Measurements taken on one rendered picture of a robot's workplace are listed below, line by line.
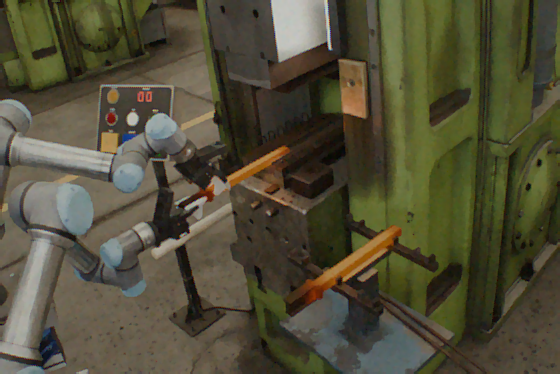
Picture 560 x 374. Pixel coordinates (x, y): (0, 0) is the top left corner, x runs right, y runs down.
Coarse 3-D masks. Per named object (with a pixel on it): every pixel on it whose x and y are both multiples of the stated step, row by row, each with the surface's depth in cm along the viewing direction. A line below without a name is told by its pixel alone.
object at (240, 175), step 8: (272, 152) 195; (280, 152) 195; (264, 160) 191; (248, 168) 187; (256, 168) 188; (232, 176) 184; (240, 176) 184; (248, 176) 187; (232, 184) 183; (200, 192) 177; (208, 192) 176; (184, 200) 173; (192, 200) 173; (208, 200) 177; (184, 208) 172
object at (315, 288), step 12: (396, 228) 152; (372, 240) 149; (384, 240) 148; (360, 252) 145; (372, 252) 146; (348, 264) 141; (360, 264) 144; (324, 276) 139; (336, 276) 138; (300, 288) 134; (312, 288) 134; (324, 288) 137; (288, 300) 131; (300, 300) 133; (312, 300) 136; (288, 312) 133
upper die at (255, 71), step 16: (320, 48) 186; (240, 64) 181; (256, 64) 175; (272, 64) 172; (288, 64) 177; (304, 64) 182; (320, 64) 188; (240, 80) 184; (256, 80) 178; (272, 80) 174; (288, 80) 179
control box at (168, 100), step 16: (128, 96) 218; (144, 96) 215; (160, 96) 212; (176, 96) 213; (112, 112) 220; (128, 112) 217; (144, 112) 215; (160, 112) 212; (176, 112) 213; (112, 128) 220; (128, 128) 217; (144, 128) 214; (160, 160) 212
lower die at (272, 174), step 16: (304, 128) 213; (272, 144) 206; (304, 144) 200; (320, 144) 200; (336, 144) 205; (256, 160) 196; (272, 160) 192; (304, 160) 195; (256, 176) 200; (272, 176) 193
